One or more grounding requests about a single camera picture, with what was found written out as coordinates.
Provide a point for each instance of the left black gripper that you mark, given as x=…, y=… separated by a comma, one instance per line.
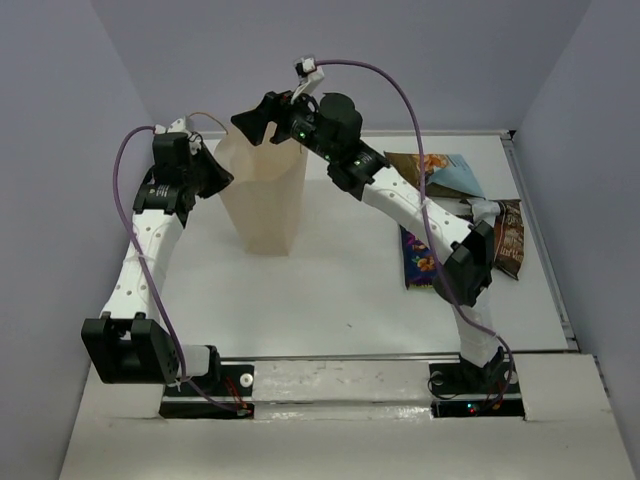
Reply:
x=220, y=177

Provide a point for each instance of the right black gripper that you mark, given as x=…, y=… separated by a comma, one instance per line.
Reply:
x=254, y=123

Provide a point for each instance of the brown paper bag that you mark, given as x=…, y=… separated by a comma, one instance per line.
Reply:
x=264, y=201

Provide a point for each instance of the light blue cassava chips bag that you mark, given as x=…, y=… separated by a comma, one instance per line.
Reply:
x=445, y=175

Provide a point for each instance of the purple nut snack bag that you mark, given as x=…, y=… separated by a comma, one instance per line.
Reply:
x=419, y=268

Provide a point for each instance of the brown snack bag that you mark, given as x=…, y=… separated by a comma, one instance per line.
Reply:
x=505, y=216

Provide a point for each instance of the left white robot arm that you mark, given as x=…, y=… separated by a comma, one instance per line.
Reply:
x=133, y=341

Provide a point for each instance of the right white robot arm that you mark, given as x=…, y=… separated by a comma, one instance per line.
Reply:
x=464, y=250

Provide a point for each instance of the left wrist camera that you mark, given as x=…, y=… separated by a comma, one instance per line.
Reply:
x=182, y=125

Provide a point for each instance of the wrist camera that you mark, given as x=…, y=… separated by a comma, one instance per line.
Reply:
x=182, y=125
x=310, y=75

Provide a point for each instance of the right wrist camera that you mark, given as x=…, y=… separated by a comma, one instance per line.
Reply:
x=310, y=75

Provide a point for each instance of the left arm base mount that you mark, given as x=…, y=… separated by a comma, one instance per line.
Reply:
x=232, y=394

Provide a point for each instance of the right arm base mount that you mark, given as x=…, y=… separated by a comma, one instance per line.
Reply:
x=453, y=397

